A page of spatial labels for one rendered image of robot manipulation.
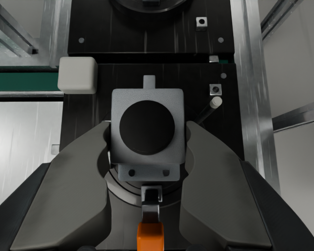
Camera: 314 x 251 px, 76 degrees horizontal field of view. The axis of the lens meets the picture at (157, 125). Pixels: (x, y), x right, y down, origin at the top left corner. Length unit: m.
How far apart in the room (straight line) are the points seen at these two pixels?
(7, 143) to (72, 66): 0.17
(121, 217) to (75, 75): 0.19
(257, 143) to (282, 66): 0.22
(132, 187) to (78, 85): 0.14
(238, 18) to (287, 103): 0.19
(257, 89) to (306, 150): 0.18
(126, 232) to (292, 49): 0.46
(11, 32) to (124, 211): 0.26
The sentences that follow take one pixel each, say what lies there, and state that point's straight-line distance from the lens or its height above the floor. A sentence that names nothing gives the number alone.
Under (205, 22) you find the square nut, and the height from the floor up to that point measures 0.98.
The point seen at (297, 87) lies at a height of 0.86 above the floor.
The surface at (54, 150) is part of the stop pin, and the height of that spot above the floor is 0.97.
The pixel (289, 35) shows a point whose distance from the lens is 0.53.
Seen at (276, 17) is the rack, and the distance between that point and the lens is 0.40.
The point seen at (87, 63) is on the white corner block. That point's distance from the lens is 0.29.
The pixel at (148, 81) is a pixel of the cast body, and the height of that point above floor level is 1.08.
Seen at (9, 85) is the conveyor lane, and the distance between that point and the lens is 0.37.
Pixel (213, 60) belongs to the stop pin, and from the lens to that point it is 0.31.
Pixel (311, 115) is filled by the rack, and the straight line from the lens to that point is 0.30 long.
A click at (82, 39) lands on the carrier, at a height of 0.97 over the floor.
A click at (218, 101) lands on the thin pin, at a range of 0.17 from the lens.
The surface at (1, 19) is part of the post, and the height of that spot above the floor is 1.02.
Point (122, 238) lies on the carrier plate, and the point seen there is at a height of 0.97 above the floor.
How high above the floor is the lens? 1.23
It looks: 79 degrees down
